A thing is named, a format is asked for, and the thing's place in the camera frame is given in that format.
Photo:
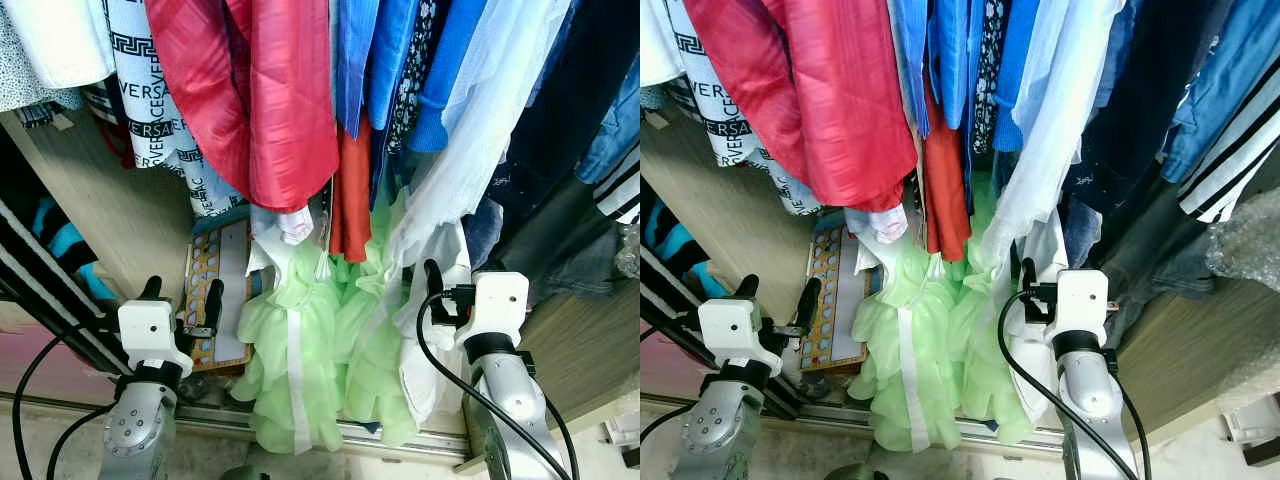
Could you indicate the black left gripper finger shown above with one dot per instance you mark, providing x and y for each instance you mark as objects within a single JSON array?
[
  {"x": 811, "y": 298},
  {"x": 153, "y": 289},
  {"x": 747, "y": 288},
  {"x": 214, "y": 300}
]

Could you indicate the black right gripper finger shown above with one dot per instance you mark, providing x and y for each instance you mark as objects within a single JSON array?
[
  {"x": 1028, "y": 278},
  {"x": 434, "y": 280}
]

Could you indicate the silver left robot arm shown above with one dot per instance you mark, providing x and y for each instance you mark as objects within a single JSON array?
[
  {"x": 135, "y": 430},
  {"x": 715, "y": 430}
]

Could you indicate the plain white cloth garment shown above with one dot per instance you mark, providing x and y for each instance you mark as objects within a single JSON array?
[
  {"x": 412, "y": 390},
  {"x": 1022, "y": 355}
]

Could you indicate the black turquoise striped garment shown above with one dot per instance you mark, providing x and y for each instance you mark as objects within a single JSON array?
[
  {"x": 680, "y": 245},
  {"x": 60, "y": 235}
]

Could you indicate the light green frilly dress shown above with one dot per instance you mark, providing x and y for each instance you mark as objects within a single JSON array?
[
  {"x": 910, "y": 340},
  {"x": 300, "y": 340}
]

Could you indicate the small white pink garment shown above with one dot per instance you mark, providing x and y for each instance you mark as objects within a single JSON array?
[
  {"x": 290, "y": 225},
  {"x": 880, "y": 225}
]

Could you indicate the wooden wardrobe partition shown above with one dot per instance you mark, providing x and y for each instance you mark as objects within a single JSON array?
[
  {"x": 720, "y": 190},
  {"x": 90, "y": 190}
]

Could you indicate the orange red garment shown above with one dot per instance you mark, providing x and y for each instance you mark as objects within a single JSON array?
[
  {"x": 945, "y": 190},
  {"x": 350, "y": 190}
]

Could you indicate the clear bubble wrap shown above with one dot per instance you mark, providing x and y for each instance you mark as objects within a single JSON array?
[
  {"x": 628, "y": 255},
  {"x": 1245, "y": 240}
]

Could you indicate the grey jeans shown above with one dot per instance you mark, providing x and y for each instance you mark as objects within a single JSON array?
[
  {"x": 570, "y": 250},
  {"x": 1170, "y": 250}
]

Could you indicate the wooden wardrobe side panel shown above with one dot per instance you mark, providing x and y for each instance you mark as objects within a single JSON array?
[
  {"x": 590, "y": 350},
  {"x": 1200, "y": 350}
]

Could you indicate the black white striped garment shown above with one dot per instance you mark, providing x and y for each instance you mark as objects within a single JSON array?
[
  {"x": 622, "y": 190},
  {"x": 1230, "y": 165}
]

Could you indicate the black white lettered print garment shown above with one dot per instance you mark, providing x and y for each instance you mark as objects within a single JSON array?
[
  {"x": 150, "y": 120},
  {"x": 720, "y": 110}
]

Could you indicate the white sheer garment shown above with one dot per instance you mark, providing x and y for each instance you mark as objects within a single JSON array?
[
  {"x": 1060, "y": 110},
  {"x": 480, "y": 110}
]

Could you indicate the white plastic object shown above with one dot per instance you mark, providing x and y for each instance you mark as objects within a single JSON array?
[
  {"x": 622, "y": 445},
  {"x": 1250, "y": 420}
]

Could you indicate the red satin garment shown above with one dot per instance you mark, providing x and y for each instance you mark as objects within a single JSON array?
[
  {"x": 260, "y": 90},
  {"x": 830, "y": 90}
]

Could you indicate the blue denim garment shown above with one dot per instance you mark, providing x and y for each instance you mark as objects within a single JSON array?
[
  {"x": 1230, "y": 70},
  {"x": 615, "y": 125}
]

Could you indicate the black floral print garment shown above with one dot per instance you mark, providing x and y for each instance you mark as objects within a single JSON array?
[
  {"x": 990, "y": 70},
  {"x": 415, "y": 70}
]

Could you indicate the plain blue garment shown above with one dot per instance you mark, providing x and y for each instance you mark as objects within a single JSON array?
[
  {"x": 450, "y": 60},
  {"x": 1015, "y": 60}
]

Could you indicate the dark navy garment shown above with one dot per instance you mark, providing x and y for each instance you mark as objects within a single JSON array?
[
  {"x": 1150, "y": 90},
  {"x": 570, "y": 90}
]

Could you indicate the bright blue shirt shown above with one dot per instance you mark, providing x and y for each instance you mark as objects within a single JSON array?
[
  {"x": 945, "y": 50},
  {"x": 355, "y": 50}
]

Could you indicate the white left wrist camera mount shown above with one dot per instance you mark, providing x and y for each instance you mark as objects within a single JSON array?
[
  {"x": 150, "y": 325},
  {"x": 730, "y": 325}
]

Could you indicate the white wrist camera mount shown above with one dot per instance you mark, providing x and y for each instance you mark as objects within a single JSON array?
[
  {"x": 150, "y": 325},
  {"x": 730, "y": 325},
  {"x": 1080, "y": 300},
  {"x": 500, "y": 300}
]

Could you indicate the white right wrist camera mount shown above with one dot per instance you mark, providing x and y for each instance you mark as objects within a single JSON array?
[
  {"x": 1080, "y": 300},
  {"x": 500, "y": 300}
]

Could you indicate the dark sliding wardrobe door frame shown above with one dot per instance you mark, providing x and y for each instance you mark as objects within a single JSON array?
[
  {"x": 665, "y": 290},
  {"x": 40, "y": 290}
]

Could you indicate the metal wardrobe door rail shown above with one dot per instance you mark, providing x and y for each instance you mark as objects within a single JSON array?
[
  {"x": 215, "y": 420},
  {"x": 815, "y": 412}
]

